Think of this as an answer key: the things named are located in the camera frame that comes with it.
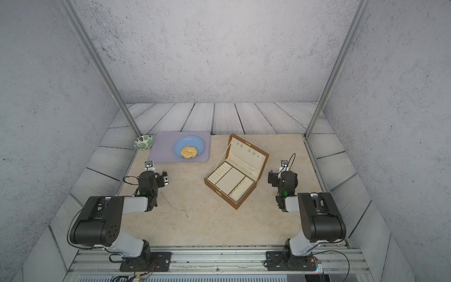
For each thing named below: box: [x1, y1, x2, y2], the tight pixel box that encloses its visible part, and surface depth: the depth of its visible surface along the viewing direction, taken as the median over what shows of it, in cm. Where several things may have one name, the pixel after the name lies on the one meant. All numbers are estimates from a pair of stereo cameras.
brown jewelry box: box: [203, 133, 270, 210], surface depth 94 cm
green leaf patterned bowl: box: [133, 134, 155, 150], surface depth 117 cm
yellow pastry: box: [180, 146, 198, 159], surface depth 110 cm
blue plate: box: [173, 135, 205, 160], surface depth 117 cm
